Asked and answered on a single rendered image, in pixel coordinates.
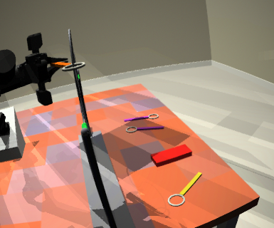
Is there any grey loop with yellow handle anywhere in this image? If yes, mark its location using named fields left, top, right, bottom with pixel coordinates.
left=167, top=172, right=202, bottom=207

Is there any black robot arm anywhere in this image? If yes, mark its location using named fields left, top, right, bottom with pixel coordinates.
left=0, top=49, right=49, bottom=136

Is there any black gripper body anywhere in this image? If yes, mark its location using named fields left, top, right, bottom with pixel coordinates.
left=15, top=33, right=53, bottom=105

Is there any red rectangular block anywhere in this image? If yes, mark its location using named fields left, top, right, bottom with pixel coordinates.
left=150, top=144, right=192, bottom=167

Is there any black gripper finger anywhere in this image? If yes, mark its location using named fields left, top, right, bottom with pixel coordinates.
left=47, top=61, right=68, bottom=82
left=41, top=53, right=68, bottom=64

